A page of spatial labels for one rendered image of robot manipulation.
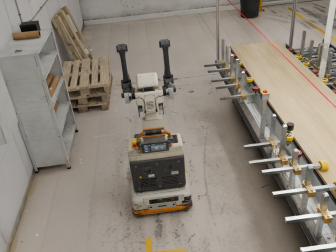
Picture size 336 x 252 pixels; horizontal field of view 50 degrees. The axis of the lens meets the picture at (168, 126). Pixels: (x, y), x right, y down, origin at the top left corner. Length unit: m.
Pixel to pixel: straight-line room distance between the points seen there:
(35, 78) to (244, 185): 2.60
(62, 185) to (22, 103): 1.07
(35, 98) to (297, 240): 3.11
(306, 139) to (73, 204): 2.55
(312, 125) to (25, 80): 2.99
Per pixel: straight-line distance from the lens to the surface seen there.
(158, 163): 3.56
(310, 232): 2.93
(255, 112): 4.35
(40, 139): 4.62
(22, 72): 4.23
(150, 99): 3.56
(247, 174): 4.40
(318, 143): 3.44
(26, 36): 4.63
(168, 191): 3.78
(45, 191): 4.59
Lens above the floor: 2.84
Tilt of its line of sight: 32 degrees down
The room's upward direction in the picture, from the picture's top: 5 degrees counter-clockwise
